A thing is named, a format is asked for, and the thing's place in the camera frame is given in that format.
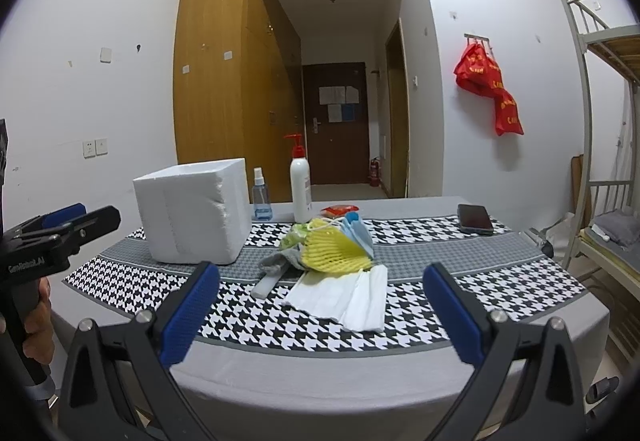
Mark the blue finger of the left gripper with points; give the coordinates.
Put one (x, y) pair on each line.
(63, 215)
(90, 227)

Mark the wooden wardrobe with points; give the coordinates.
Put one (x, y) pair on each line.
(238, 87)

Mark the white pump bottle red top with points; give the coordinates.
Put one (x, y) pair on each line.
(300, 180)

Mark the red fire extinguisher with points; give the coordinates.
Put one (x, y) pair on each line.
(374, 172)

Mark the white wall switch plate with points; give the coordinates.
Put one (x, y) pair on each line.
(106, 55)

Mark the brown side door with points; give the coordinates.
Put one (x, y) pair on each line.
(398, 104)

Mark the person's left hand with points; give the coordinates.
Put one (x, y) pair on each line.
(39, 344)

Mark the green wet wipes packet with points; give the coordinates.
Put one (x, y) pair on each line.
(297, 235)

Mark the wall coat hook rail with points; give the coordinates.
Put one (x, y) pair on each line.
(477, 38)

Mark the white tissue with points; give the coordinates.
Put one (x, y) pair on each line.
(356, 301)

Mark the dark brown entrance door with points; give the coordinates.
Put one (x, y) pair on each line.
(337, 122)

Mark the grey knitted cloth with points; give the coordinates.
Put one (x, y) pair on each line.
(281, 261)

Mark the wall socket pair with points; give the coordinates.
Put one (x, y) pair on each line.
(94, 148)

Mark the yellow foam fruit net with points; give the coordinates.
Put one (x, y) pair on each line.
(327, 249)

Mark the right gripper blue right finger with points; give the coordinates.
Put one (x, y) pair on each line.
(547, 403)

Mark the houndstooth table runner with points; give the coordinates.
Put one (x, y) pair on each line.
(503, 270)

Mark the white foam strip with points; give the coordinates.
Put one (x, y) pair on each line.
(270, 280)

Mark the blue face mask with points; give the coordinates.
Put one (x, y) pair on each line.
(353, 227)

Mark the wooden boards against wall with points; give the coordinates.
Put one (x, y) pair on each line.
(576, 175)

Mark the red hanging bags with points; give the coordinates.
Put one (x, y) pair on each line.
(479, 73)

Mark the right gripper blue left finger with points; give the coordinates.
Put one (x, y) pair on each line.
(117, 383)

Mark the metal bunk bed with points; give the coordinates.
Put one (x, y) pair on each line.
(608, 68)

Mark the red snack packet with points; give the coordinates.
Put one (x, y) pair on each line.
(338, 211)

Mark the white styrofoam box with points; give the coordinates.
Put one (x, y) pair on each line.
(195, 212)

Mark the blue spray bottle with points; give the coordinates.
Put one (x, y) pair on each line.
(261, 197)

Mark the black smartphone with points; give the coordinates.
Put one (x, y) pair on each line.
(474, 219)

